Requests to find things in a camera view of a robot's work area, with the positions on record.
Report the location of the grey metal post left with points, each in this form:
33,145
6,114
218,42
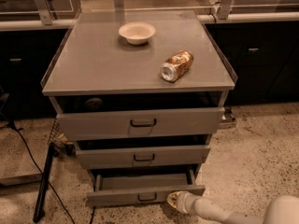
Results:
44,12

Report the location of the grey drawer cabinet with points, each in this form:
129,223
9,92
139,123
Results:
96,60

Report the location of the round dark object in drawer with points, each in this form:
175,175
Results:
93,104

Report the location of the grey middle drawer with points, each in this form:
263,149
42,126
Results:
142,152

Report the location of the grey top drawer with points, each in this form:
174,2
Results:
140,115

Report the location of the gold soda can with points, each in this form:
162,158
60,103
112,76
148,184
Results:
176,66

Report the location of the grey metal post right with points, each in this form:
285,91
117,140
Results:
224,9

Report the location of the dark counter cabinets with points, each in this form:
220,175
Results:
264,55

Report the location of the grey bottom drawer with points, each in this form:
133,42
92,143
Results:
138,189

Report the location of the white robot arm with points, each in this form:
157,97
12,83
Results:
282,210

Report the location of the wire basket on floor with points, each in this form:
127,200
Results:
59,140

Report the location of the white paper bowl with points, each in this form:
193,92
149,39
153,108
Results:
137,33

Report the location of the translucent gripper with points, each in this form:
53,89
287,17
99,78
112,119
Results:
185,202

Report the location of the grey drawer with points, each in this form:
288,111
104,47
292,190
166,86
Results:
138,189
142,152
140,115

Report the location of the black bar on floor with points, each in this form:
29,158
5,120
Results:
39,212

